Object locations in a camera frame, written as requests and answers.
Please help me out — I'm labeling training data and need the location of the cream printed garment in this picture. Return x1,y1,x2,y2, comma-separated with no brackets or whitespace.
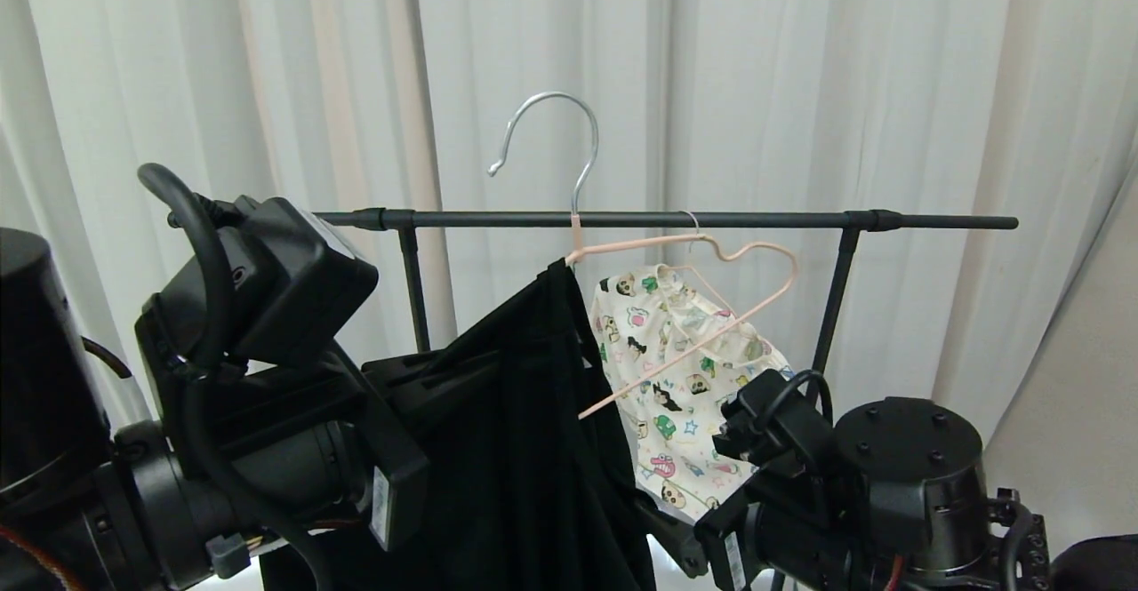
590,262,794,523

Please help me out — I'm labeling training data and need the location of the pink clothes hanger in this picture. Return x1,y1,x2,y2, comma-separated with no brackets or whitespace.
486,91,800,421
667,211,757,343

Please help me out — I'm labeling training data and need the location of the black cable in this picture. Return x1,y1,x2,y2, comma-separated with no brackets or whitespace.
136,163,337,591
763,369,835,436

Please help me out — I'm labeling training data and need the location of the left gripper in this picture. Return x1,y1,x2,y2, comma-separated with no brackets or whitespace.
123,367,433,576

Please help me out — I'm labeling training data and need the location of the white curtain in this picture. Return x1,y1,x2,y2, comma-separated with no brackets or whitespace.
0,0,1138,565

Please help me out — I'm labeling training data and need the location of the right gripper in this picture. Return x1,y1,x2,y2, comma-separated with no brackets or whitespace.
633,475,854,591

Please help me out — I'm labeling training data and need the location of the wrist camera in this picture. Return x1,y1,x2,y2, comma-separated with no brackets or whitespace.
133,196,381,396
711,369,837,485

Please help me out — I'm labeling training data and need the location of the black clothes rack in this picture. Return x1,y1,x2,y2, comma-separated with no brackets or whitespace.
167,207,1020,379

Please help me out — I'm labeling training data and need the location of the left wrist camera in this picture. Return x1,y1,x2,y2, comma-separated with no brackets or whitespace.
133,196,381,396

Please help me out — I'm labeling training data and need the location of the black garment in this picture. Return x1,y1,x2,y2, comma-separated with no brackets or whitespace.
258,258,659,591

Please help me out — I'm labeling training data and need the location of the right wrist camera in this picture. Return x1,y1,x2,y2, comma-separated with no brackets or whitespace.
711,369,837,485

